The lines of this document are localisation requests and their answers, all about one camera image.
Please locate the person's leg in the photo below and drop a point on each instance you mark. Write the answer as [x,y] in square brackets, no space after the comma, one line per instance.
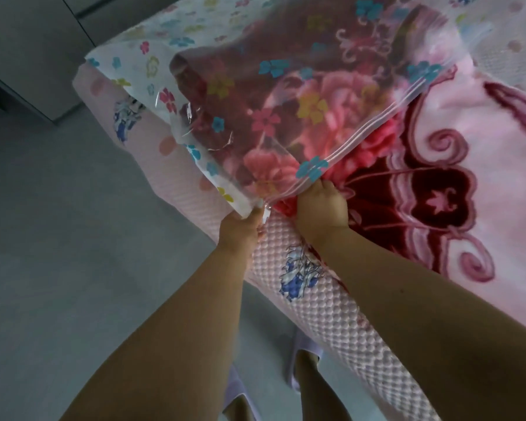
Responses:
[239,409]
[317,390]

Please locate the white wardrobe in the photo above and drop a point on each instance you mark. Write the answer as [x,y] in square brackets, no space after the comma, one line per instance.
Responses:
[26,52]

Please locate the person's right leg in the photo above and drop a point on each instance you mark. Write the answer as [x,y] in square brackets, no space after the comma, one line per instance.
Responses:
[317,390]

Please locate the person's right forearm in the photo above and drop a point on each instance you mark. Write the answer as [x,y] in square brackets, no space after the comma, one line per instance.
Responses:
[442,337]

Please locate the lilac right slipper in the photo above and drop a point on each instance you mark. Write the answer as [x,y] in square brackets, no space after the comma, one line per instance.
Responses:
[294,346]

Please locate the red floral blanket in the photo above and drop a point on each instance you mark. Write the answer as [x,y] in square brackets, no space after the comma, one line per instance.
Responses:
[495,170]

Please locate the lilac left slipper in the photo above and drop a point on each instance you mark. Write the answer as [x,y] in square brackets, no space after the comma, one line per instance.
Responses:
[232,385]

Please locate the person's left forearm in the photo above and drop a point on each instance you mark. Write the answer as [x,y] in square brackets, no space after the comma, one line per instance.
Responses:
[171,346]

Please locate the person's left hand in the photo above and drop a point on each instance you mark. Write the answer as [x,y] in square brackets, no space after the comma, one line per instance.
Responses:
[239,232]

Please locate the pink cartoon bed sheet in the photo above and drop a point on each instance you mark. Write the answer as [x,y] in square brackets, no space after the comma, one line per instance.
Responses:
[333,311]

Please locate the person's left leg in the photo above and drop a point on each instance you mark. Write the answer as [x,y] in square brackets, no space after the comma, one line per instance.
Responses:
[239,409]

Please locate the person's right hand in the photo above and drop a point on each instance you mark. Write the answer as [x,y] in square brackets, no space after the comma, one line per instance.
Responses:
[322,212]

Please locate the flower-print plastic storage bag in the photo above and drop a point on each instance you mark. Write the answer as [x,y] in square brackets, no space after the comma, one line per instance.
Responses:
[127,50]

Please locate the lilac slipper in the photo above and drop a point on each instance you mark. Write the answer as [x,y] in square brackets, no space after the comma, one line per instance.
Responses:
[294,346]
[232,385]

